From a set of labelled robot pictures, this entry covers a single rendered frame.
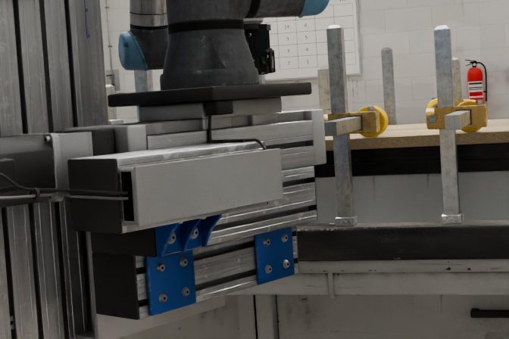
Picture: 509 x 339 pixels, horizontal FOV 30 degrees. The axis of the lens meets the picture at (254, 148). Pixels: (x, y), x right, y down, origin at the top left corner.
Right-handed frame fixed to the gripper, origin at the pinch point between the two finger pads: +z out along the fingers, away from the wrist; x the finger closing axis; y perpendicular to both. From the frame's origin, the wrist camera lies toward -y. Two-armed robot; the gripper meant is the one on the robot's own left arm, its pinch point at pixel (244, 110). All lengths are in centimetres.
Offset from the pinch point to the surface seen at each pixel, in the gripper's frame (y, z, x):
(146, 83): -28.1, -8.3, 9.0
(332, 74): 19.6, -7.3, 9.0
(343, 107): 21.7, 0.8, 9.0
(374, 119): 29.0, 4.0, 8.2
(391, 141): 30.1, 10.3, 25.7
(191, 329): -31, 61, 34
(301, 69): -163, -29, 709
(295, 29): -166, -69, 709
